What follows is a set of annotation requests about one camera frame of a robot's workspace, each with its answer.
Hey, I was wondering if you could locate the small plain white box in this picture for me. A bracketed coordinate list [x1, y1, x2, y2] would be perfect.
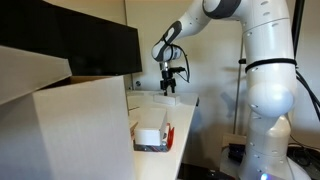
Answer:
[153, 93, 181, 107]

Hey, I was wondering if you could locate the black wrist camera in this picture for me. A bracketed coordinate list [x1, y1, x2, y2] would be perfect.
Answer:
[168, 66, 186, 75]

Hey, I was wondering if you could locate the white storage box lid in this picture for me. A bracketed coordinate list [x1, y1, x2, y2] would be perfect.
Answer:
[0, 44, 73, 106]

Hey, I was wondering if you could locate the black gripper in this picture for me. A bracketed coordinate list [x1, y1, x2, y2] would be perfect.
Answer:
[160, 69, 177, 97]

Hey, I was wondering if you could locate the thin grey stand pole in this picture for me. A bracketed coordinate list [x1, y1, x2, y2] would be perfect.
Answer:
[232, 39, 248, 134]

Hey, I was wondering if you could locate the flat red box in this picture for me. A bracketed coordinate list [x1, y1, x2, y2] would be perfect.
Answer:
[133, 122, 175, 153]

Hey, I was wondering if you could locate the beige floor box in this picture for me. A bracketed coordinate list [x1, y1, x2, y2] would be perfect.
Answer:
[222, 132, 248, 148]

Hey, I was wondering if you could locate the black power box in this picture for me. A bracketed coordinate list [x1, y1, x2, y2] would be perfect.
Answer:
[228, 143, 248, 163]

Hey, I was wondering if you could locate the big white storage box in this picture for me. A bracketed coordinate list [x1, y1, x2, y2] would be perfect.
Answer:
[0, 74, 137, 180]

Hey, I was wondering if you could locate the long white carton box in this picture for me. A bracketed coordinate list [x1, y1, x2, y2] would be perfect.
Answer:
[133, 107, 168, 147]

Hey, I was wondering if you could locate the black computer monitor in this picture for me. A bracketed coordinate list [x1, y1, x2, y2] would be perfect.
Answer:
[0, 0, 73, 76]
[66, 9, 143, 77]

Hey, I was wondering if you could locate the black tripod pole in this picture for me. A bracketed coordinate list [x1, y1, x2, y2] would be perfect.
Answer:
[291, 0, 306, 60]

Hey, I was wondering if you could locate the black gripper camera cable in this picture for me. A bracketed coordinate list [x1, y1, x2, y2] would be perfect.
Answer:
[173, 43, 191, 84]

